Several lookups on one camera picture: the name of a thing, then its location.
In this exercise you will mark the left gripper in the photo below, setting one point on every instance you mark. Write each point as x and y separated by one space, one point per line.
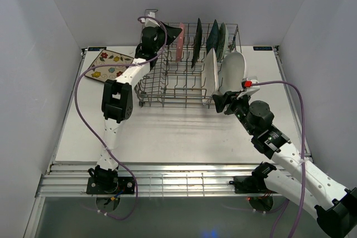
172 33

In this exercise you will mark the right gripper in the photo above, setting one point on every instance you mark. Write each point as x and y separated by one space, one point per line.
220 101

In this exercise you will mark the pink dotted round plate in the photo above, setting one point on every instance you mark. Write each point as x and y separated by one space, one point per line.
180 43

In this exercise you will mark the white rectangular plate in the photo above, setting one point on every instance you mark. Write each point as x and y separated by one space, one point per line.
209 76

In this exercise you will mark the black floral square plate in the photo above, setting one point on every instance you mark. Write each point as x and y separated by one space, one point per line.
197 43

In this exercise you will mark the white oval plate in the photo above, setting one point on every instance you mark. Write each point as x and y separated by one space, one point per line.
231 73

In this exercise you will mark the teal square plate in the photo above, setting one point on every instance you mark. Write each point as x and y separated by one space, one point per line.
213 38

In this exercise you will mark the green round flower plate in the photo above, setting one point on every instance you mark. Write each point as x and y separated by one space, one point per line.
223 41

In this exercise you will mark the cream square flower plate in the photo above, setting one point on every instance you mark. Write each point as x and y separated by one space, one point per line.
108 65

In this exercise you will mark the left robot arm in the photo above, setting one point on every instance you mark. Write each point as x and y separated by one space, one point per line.
117 100

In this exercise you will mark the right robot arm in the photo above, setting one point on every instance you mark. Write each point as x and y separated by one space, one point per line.
332 204

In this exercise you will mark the blue label right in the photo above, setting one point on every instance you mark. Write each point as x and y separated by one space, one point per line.
262 48

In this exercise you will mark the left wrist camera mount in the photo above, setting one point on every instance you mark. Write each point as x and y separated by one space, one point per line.
150 20

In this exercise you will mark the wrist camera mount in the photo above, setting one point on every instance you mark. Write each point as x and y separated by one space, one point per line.
249 87
150 20

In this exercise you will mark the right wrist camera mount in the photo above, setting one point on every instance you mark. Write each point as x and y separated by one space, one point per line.
249 87

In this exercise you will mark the grey wire dish rack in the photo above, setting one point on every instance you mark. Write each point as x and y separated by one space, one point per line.
176 84

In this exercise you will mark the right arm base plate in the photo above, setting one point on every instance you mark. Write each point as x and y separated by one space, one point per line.
250 184

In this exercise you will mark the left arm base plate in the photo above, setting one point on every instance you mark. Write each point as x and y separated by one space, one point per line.
122 185

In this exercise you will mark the aluminium table frame rail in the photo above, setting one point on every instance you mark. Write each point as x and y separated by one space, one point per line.
154 180

